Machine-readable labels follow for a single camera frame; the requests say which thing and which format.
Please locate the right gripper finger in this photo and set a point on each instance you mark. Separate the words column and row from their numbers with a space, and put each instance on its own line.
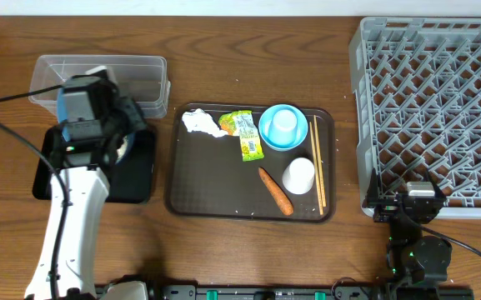
column 437, row 192
column 373, row 187

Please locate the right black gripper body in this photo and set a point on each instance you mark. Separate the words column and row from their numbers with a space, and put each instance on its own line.
column 386, row 209

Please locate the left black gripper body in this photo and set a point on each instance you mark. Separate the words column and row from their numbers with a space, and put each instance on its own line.
column 125, row 118

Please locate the pale pink cup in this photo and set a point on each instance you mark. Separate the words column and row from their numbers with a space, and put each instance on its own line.
column 299, row 175

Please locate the orange carrot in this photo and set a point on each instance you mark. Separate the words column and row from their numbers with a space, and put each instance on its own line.
column 281, row 199

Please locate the light blue cup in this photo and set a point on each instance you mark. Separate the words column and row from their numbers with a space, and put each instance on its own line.
column 283, row 127

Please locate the dark blue plate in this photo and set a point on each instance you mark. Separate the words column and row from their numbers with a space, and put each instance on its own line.
column 62, row 116

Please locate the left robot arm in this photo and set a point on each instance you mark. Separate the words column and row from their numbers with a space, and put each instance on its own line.
column 65, row 266

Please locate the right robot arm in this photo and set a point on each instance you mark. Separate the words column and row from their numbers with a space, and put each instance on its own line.
column 419, row 263

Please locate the grey dishwasher rack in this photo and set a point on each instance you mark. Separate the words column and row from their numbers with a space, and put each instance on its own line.
column 417, row 84

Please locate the clear plastic bin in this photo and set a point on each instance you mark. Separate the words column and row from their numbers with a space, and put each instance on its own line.
column 145, row 77

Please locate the black plastic tray bin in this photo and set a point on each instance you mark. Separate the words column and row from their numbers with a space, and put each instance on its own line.
column 131, row 181

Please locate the right wooden chopstick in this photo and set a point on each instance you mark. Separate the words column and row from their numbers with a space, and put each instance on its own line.
column 319, row 165

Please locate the crumpled white tissue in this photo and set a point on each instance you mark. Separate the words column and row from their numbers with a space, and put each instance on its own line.
column 200, row 121

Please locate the light blue bowl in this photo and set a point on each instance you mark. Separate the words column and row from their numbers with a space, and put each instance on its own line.
column 266, row 118

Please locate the dark brown serving tray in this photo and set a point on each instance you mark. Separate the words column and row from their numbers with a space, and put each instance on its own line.
column 208, row 177

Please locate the green snack wrapper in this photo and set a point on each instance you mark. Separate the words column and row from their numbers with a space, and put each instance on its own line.
column 240, row 124

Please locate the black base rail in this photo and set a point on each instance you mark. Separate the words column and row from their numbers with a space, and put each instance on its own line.
column 134, row 287

